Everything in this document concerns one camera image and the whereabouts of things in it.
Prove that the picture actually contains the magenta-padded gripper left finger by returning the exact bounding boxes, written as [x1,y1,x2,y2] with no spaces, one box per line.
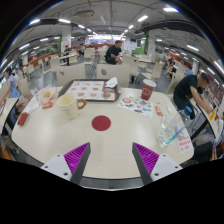
[40,142,92,186]

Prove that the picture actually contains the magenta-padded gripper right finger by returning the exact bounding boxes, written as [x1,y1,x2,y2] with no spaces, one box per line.
[131,142,183,186]

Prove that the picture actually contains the clear blue-capped plastic bottle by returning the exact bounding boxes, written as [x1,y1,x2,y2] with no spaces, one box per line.
[157,113,186,149]

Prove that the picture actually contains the flat round red coaster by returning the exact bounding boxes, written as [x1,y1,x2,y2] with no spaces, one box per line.
[91,115,112,132]

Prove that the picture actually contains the red sauce packet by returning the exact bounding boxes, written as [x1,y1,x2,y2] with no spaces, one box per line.
[41,101,54,110]
[154,105,164,117]

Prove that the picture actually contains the printed paper flyer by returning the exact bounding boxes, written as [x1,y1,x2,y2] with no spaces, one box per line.
[116,94,155,118]

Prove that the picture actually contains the red table card stand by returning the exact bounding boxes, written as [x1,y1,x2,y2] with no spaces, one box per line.
[17,112,30,127]

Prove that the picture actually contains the white card with red border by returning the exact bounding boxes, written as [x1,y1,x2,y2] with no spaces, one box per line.
[24,101,41,115]

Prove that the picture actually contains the red paper cup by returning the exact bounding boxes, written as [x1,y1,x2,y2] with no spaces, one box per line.
[140,78,158,102]

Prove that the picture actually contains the brown tray with paper liner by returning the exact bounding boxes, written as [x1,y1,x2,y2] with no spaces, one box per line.
[58,79,122,102]

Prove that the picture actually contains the clear plastic food bag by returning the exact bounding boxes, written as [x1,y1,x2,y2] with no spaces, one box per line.
[35,86,59,106]

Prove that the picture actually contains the person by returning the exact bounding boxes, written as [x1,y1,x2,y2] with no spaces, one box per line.
[172,72,214,121]
[63,45,73,59]
[193,128,224,164]
[104,40,124,65]
[183,64,194,77]
[0,66,22,104]

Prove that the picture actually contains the white neighbouring dining table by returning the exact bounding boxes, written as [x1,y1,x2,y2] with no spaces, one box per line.
[0,97,19,134]
[196,103,222,141]

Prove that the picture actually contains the pink bag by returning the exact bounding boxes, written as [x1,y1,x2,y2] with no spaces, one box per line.
[14,96,30,114]

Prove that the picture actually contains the beige dining chair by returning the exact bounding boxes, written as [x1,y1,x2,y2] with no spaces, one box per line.
[18,78,34,100]
[95,63,130,88]
[55,63,87,88]

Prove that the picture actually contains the crumpled white napkin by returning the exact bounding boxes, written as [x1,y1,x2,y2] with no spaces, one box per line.
[104,76,119,89]

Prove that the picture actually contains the group of beige chairs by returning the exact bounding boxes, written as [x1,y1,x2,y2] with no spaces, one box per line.
[26,48,164,81]

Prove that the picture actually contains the ceiling strip lights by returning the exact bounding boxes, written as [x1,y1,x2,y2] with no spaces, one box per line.
[0,6,224,74]

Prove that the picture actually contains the ceiling air conditioner unit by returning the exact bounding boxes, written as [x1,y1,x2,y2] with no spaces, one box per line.
[74,9,96,19]

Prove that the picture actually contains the cream mug with brown handle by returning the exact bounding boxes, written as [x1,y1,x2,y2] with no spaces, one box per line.
[56,93,88,121]

